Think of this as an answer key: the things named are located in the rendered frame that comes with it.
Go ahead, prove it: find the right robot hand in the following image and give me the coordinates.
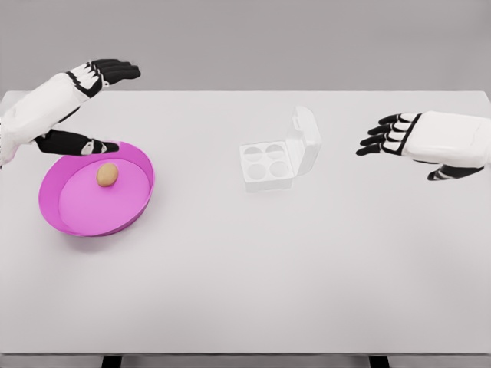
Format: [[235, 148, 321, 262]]
[[355, 111, 491, 182]]

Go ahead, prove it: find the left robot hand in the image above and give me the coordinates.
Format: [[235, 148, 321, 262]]
[[6, 58, 142, 157]]

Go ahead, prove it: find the brown egg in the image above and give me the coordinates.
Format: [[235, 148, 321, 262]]
[[96, 163, 119, 188]]

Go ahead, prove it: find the white egg box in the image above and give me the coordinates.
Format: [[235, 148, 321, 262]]
[[239, 105, 322, 194]]

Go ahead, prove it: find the pink round tray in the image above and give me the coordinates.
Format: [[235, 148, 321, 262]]
[[38, 140, 156, 238]]

